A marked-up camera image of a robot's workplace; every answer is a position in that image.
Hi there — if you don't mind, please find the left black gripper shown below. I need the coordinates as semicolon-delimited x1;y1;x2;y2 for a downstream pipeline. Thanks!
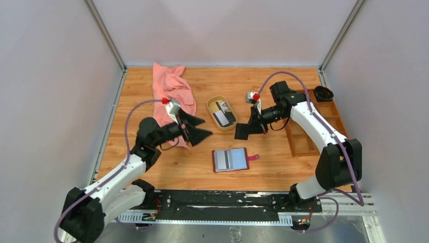
152;108;211;147

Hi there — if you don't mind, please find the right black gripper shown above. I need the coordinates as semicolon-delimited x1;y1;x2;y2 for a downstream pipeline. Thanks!
242;104;287;136

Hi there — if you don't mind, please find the black credit card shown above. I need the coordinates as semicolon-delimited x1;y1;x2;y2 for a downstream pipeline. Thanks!
225;112;236;127

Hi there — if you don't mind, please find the yellow oval tray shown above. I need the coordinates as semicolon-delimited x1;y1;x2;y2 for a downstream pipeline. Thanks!
206;96;237;132

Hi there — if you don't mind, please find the red leather card holder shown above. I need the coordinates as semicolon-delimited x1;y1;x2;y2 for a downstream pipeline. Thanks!
212;148;260;173

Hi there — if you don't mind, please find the grey striped credit card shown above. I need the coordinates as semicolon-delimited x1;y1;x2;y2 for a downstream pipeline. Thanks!
213;150;232;172

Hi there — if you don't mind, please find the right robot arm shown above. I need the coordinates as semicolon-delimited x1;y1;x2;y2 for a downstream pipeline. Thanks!
235;81;362;212

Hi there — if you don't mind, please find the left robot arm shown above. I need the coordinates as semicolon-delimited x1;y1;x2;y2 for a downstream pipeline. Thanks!
55;111;212;242

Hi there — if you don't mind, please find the pink cloth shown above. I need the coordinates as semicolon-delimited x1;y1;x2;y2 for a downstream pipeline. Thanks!
152;62;197;149

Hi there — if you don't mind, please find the brown compartment organizer tray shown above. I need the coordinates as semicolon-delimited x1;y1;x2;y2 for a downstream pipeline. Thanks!
285;89;348;156

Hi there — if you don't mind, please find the black round cap top right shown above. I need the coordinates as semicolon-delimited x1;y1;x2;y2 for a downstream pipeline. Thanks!
313;86;334;102

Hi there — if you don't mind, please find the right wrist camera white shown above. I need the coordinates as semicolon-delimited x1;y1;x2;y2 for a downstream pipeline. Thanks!
245;92;262;114

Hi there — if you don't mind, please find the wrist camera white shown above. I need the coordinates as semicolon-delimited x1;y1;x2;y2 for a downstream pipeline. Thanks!
165;99;181;124
245;92;262;114

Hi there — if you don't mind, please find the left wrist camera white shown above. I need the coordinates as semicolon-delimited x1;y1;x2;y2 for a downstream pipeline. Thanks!
165;99;181;124

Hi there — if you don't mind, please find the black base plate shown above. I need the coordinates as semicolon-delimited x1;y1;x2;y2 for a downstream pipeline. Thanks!
131;190;322;223

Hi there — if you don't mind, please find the aluminium frame rail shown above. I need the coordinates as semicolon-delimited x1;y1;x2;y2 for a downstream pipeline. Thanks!
118;190;376;226

